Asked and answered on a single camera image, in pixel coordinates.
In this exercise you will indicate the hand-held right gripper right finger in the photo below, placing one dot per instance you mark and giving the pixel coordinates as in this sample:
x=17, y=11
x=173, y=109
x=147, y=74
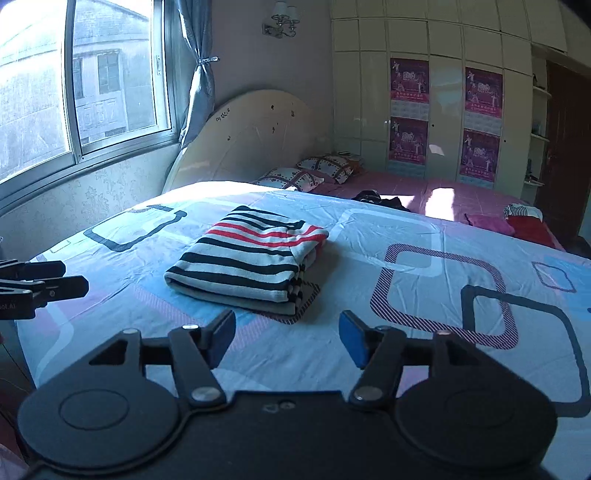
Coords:
x=353, y=339

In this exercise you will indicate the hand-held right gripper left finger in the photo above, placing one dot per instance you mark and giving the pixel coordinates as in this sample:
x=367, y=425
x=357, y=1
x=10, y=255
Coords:
x=224, y=339

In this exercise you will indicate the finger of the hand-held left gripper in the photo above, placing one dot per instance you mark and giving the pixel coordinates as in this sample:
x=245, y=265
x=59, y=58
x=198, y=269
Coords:
x=37, y=269
x=60, y=287

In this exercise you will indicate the striped black white red sweater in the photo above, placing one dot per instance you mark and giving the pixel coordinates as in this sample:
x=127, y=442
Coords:
x=249, y=263

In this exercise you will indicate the printed light blue blanket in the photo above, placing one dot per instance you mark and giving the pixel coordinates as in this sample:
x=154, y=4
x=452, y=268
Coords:
x=415, y=323

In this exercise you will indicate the dark cloth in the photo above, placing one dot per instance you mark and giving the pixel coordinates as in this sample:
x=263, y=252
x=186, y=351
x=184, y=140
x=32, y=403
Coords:
x=383, y=201

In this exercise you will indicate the pink bed sheet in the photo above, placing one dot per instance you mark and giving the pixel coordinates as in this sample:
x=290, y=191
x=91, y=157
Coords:
x=406, y=189

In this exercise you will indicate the patchwork print pillow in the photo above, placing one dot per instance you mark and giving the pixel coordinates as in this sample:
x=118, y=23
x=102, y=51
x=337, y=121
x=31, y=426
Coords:
x=328, y=166
x=286, y=177

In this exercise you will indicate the pink cloth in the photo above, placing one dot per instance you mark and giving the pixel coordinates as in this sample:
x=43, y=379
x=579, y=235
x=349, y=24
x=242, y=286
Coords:
x=489, y=225

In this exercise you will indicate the cream rounded headboard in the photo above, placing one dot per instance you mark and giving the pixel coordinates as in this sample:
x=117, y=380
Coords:
x=249, y=138

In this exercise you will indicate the white striped crumpled cloth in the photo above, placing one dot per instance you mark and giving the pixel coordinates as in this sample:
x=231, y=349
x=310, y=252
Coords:
x=521, y=211

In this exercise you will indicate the red cloth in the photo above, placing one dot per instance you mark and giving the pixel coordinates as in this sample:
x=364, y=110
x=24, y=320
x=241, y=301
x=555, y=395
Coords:
x=535, y=230

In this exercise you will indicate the grey blue curtain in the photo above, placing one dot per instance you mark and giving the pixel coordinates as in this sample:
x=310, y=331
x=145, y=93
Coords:
x=196, y=69

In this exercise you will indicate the cream corner shelf unit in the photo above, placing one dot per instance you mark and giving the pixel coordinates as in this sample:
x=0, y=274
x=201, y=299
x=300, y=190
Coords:
x=538, y=138

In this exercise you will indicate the dark brown wooden door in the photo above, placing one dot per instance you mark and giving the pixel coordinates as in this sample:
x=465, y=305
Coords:
x=568, y=152

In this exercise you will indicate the cream panelled wardrobe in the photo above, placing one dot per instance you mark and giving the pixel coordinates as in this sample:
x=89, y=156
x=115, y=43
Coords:
x=448, y=41

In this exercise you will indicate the window with metal frame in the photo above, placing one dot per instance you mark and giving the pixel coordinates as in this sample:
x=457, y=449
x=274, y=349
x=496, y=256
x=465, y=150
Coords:
x=69, y=78

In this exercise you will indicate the purple wall poster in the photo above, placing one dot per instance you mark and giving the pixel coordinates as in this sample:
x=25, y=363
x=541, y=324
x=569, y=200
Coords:
x=479, y=154
x=408, y=141
x=484, y=94
x=410, y=81

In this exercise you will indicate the wall lamp with glass shades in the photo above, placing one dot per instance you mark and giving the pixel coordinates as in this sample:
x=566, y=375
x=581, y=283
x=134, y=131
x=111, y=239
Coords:
x=282, y=18

